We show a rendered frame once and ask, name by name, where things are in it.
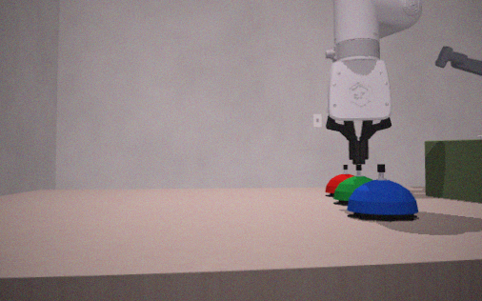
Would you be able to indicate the red dome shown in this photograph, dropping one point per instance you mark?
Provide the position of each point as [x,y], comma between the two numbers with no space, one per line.
[333,183]

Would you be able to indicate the blue dome bell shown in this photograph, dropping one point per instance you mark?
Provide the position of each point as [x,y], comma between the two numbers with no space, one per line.
[382,196]

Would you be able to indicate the green bell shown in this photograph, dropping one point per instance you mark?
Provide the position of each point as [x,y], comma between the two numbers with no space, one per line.
[345,189]

